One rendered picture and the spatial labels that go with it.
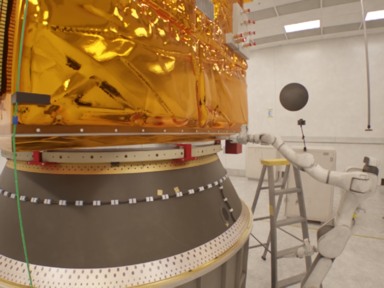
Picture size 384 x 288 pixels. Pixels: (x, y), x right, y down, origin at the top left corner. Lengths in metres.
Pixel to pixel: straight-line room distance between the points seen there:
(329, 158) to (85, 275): 4.13
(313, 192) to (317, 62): 5.50
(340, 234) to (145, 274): 1.12
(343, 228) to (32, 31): 1.72
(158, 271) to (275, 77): 8.31
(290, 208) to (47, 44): 4.52
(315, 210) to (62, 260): 4.26
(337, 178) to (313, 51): 7.88
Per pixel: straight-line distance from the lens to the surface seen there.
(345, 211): 1.50
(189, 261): 1.07
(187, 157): 1.14
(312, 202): 4.58
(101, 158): 1.02
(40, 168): 1.23
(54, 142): 0.80
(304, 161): 1.27
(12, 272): 1.21
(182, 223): 1.08
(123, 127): 0.94
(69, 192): 1.09
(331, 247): 1.53
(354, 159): 8.51
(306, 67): 8.74
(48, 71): 0.78
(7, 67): 0.83
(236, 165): 9.01
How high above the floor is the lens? 1.80
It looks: 3 degrees down
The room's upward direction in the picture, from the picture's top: straight up
